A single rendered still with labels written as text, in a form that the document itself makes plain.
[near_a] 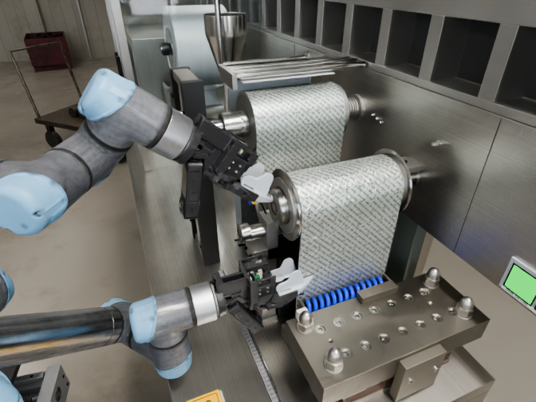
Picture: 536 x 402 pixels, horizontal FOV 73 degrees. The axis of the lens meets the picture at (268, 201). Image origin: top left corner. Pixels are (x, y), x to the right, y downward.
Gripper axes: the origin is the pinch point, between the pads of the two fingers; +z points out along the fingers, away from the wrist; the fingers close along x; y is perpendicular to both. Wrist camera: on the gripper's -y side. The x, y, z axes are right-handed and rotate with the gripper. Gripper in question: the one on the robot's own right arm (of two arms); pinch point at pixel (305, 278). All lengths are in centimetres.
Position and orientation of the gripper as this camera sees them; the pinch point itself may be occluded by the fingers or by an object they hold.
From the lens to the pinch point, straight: 79.9
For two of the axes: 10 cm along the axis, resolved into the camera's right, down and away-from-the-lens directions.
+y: 0.0, -8.4, -5.4
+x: -3.8, -5.0, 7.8
